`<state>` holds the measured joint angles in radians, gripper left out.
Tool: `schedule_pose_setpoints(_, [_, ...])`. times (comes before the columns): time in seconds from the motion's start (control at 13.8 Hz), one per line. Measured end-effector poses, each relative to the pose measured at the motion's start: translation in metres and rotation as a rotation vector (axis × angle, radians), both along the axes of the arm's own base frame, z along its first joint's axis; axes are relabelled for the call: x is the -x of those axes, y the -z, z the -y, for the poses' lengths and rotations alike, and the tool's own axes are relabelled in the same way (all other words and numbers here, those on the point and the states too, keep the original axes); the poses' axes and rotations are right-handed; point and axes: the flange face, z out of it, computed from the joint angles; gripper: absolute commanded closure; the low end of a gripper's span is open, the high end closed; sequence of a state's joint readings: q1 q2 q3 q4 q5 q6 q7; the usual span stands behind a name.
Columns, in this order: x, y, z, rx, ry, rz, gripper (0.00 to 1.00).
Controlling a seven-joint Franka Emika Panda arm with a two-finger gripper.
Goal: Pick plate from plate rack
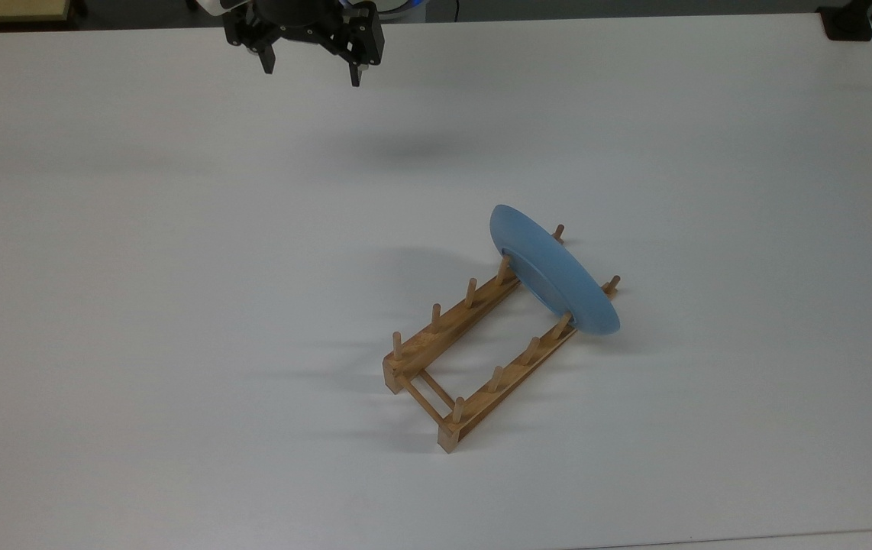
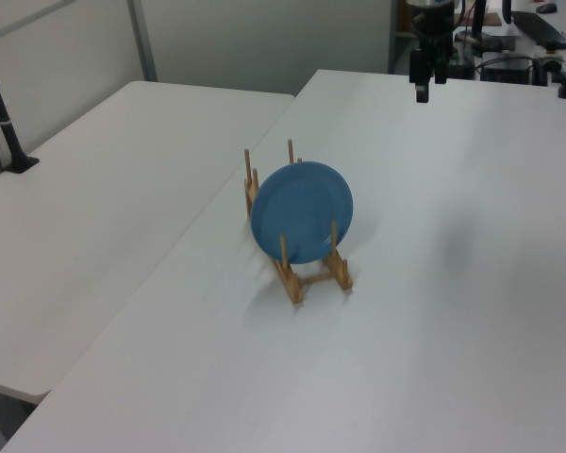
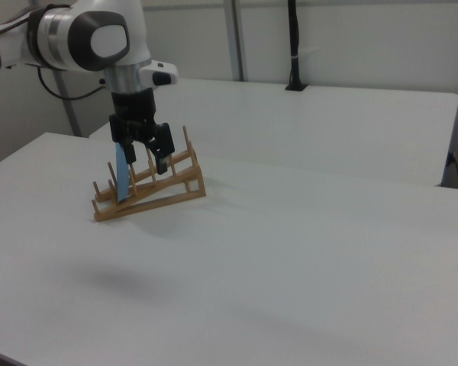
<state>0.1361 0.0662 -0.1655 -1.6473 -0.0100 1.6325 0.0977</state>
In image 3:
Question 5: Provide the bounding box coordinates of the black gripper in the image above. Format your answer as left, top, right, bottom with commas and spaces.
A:
108, 88, 176, 175

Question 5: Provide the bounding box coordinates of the blue plate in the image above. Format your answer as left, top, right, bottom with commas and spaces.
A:
114, 142, 131, 204

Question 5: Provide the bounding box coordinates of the wooden plate rack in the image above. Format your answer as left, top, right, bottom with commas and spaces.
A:
91, 125, 207, 223

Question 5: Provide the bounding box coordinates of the white rectangular table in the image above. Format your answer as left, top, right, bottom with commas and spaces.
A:
88, 77, 458, 188

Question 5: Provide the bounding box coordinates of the black pole with base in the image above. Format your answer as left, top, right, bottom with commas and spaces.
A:
284, 0, 310, 93

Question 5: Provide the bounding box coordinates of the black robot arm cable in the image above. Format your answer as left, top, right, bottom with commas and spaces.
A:
37, 66, 108, 101

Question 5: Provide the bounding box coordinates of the grey vertical frame post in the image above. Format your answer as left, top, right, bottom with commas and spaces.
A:
224, 0, 250, 82

